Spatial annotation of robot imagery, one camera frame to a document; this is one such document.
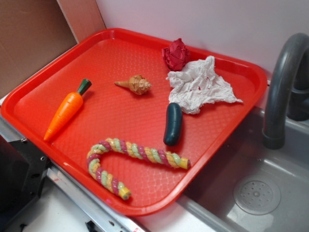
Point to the dark green toy cucumber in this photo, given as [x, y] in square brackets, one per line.
[174, 122]

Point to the red plastic tray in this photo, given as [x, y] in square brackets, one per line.
[110, 111]

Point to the tan spiral seashell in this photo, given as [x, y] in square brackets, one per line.
[136, 84]

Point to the crumpled white paper towel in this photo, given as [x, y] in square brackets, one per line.
[198, 84]

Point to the crumpled red cloth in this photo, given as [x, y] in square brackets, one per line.
[176, 55]

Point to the orange toy carrot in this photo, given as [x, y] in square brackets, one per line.
[67, 109]

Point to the grey toy sink basin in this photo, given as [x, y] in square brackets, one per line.
[246, 187]

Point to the grey toy faucet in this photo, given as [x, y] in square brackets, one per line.
[288, 95]

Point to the brown cardboard panel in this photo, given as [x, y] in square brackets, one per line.
[35, 32]

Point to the black metal bracket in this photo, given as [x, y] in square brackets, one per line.
[23, 169]

